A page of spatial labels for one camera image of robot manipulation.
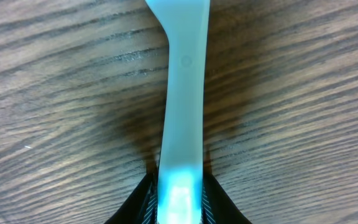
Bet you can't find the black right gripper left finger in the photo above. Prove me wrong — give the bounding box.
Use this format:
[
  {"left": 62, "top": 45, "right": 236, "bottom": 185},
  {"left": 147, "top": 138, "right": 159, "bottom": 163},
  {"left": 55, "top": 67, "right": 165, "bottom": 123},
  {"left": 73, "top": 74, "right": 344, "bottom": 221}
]
[{"left": 104, "top": 172, "right": 157, "bottom": 224}]

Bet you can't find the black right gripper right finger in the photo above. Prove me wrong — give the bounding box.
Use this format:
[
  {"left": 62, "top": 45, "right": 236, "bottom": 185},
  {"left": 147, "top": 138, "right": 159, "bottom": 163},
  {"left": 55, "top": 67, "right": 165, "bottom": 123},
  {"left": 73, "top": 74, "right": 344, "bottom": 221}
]
[{"left": 201, "top": 172, "right": 252, "bottom": 224}]

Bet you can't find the light blue plastic knife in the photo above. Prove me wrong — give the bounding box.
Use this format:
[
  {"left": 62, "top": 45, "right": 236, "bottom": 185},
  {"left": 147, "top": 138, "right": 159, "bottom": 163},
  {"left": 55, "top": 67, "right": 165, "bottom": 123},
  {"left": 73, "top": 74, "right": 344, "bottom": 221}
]
[{"left": 146, "top": 0, "right": 210, "bottom": 224}]

